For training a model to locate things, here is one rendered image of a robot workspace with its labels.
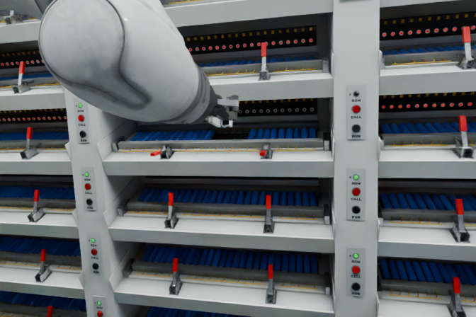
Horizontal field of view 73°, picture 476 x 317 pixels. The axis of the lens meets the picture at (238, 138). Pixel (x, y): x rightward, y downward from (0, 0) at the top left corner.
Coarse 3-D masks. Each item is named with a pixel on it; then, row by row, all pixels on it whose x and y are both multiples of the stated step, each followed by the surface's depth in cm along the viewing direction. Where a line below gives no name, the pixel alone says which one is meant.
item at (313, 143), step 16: (128, 144) 90; (144, 144) 89; (160, 144) 88; (176, 144) 87; (192, 144) 86; (208, 144) 85; (224, 144) 84; (240, 144) 83; (256, 144) 82; (272, 144) 81; (288, 144) 81; (304, 144) 80; (320, 144) 79
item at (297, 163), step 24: (240, 120) 95; (264, 120) 94; (288, 120) 92; (96, 144) 85; (120, 168) 87; (144, 168) 85; (168, 168) 84; (192, 168) 82; (216, 168) 81; (240, 168) 80; (264, 168) 78; (288, 168) 77; (312, 168) 76
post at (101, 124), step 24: (72, 96) 86; (72, 120) 87; (96, 120) 86; (120, 120) 96; (72, 144) 88; (72, 168) 89; (96, 168) 87; (96, 192) 88; (96, 216) 89; (96, 288) 92; (120, 312) 95
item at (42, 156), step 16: (0, 112) 111; (16, 112) 110; (32, 112) 108; (48, 112) 107; (64, 112) 106; (0, 128) 113; (16, 128) 112; (32, 128) 95; (48, 128) 108; (64, 128) 107; (0, 144) 101; (16, 144) 100; (32, 144) 99; (48, 144) 98; (64, 144) 96; (0, 160) 94; (16, 160) 93; (32, 160) 92; (48, 160) 91; (64, 160) 90
